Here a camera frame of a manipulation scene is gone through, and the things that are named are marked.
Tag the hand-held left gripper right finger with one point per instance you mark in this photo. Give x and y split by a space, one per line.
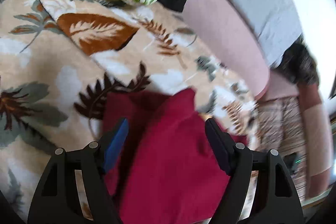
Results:
218 145

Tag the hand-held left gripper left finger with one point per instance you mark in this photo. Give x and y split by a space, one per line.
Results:
118 145

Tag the dark red fleece garment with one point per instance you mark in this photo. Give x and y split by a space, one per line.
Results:
168 161

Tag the person's right forearm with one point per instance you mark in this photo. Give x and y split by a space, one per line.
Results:
315 134

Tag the person's patterned pants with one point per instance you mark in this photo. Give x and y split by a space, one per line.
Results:
278 129

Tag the dark fuzzy cloth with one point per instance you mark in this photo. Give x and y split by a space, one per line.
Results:
302 61

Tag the leaf printed fleece blanket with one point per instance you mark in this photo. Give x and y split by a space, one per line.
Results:
52 56

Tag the pink quilted bed sheet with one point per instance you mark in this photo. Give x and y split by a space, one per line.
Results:
223 29

